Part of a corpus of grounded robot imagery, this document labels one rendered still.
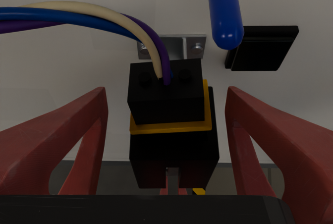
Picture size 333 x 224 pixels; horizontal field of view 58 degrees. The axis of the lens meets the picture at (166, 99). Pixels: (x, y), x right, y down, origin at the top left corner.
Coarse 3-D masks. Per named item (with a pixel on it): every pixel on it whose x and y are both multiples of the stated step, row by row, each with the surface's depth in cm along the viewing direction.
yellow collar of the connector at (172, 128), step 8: (208, 96) 14; (208, 104) 13; (208, 112) 13; (208, 120) 13; (136, 128) 13; (144, 128) 13; (152, 128) 13; (160, 128) 13; (168, 128) 13; (176, 128) 13; (184, 128) 13; (192, 128) 13; (200, 128) 13; (208, 128) 13
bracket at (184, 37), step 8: (168, 40) 20; (176, 40) 20; (184, 40) 20; (192, 40) 20; (200, 40) 20; (144, 48) 20; (168, 48) 20; (176, 48) 20; (184, 48) 19; (192, 48) 20; (200, 48) 20; (144, 56) 21; (176, 56) 21; (184, 56) 19; (192, 56) 21; (200, 56) 21
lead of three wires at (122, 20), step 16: (0, 16) 7; (16, 16) 7; (32, 16) 7; (48, 16) 8; (64, 16) 8; (80, 16) 8; (96, 16) 8; (112, 16) 9; (128, 16) 9; (0, 32) 7; (112, 32) 9; (128, 32) 9; (144, 32) 9; (160, 48) 10; (160, 64) 11
